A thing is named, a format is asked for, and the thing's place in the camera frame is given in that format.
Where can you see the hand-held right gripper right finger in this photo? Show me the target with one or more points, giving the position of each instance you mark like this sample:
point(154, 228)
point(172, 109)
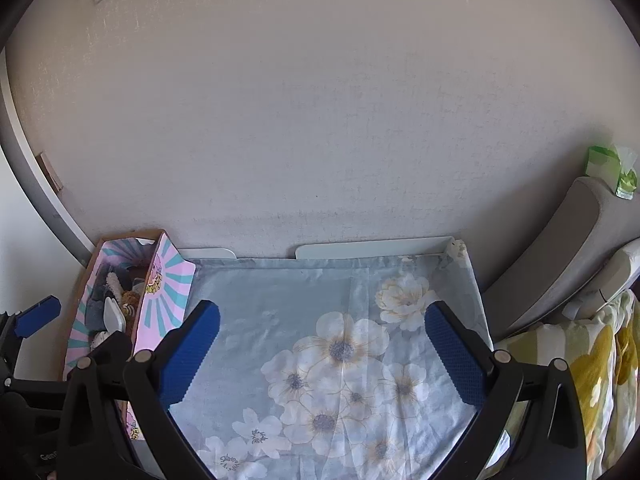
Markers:
point(455, 355)

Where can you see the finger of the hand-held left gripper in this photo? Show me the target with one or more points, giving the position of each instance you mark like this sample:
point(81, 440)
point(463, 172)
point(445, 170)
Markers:
point(37, 317)
point(9, 335)

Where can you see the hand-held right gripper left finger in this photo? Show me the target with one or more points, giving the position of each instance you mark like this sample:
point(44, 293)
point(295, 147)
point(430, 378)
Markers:
point(192, 355)

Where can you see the grey fluffy sock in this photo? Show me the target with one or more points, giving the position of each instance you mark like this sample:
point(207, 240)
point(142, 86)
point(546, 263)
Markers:
point(95, 307)

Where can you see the cream patterned sock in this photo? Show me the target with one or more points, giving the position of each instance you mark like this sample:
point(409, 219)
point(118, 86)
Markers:
point(101, 338)

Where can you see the pink sunburst cardboard box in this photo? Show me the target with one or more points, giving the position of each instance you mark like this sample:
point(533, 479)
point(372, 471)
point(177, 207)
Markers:
point(165, 290)

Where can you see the white plastic case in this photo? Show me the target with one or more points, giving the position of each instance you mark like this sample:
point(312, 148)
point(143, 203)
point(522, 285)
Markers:
point(114, 316)

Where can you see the yellow floral blanket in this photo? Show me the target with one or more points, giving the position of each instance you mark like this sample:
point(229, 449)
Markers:
point(590, 370)

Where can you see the small wooden block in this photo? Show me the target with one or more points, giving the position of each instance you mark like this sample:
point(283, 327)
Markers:
point(50, 170)

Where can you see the white pillow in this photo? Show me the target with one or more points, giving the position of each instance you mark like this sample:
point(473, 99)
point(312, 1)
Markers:
point(620, 270)

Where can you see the green tissue pack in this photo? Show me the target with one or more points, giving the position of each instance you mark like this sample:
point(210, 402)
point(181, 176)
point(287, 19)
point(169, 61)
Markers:
point(600, 160)

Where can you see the grey door frame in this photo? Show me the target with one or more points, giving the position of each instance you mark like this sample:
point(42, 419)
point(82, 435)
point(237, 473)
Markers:
point(30, 180)

